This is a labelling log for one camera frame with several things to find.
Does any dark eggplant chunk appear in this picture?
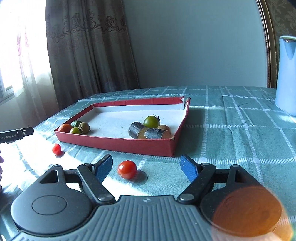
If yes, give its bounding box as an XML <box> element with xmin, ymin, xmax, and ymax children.
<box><xmin>128</xmin><ymin>121</ymin><xmax>147</xmax><ymax>140</ymax></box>
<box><xmin>137</xmin><ymin>128</ymin><xmax>172</xmax><ymax>140</ymax></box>

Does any teal plaid tablecloth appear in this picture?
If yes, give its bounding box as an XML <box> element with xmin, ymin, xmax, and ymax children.
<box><xmin>1</xmin><ymin>86</ymin><xmax>295</xmax><ymax>240</ymax></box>

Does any red shallow cardboard box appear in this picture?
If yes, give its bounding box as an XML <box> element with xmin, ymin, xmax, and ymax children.
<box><xmin>55</xmin><ymin>96</ymin><xmax>190</xmax><ymax>157</ymax></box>

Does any green tomato with stem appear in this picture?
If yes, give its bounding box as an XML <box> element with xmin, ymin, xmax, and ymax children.
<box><xmin>78</xmin><ymin>122</ymin><xmax>90</xmax><ymax>134</ymax></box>

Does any small brown kiwi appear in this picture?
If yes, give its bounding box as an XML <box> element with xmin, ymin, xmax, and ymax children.
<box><xmin>157</xmin><ymin>125</ymin><xmax>171</xmax><ymax>132</ymax></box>

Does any sheer white curtain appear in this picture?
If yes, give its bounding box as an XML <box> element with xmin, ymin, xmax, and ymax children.
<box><xmin>1</xmin><ymin>1</ymin><xmax>58</xmax><ymax>131</ymax></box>

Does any brown patterned curtain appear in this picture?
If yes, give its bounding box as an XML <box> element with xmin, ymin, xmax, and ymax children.
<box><xmin>46</xmin><ymin>1</ymin><xmax>139</xmax><ymax>109</ymax></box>

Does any yellow-green tomato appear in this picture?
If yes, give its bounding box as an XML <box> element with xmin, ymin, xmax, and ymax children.
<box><xmin>143</xmin><ymin>115</ymin><xmax>161</xmax><ymax>128</ymax></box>

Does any red cherry tomato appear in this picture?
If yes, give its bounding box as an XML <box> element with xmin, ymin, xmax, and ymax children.
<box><xmin>52</xmin><ymin>144</ymin><xmax>62</xmax><ymax>156</ymax></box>
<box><xmin>117</xmin><ymin>160</ymin><xmax>137</xmax><ymax>179</ymax></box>

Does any orange tangerine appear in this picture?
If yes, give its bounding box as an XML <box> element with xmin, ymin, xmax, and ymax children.
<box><xmin>58</xmin><ymin>123</ymin><xmax>73</xmax><ymax>133</ymax></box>

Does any green cucumber chunk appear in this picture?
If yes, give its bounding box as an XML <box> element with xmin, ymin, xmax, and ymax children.
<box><xmin>71</xmin><ymin>120</ymin><xmax>82</xmax><ymax>128</ymax></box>

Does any light blue kettle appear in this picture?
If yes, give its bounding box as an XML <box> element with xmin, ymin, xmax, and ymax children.
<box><xmin>275</xmin><ymin>36</ymin><xmax>296</xmax><ymax>116</ymax></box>

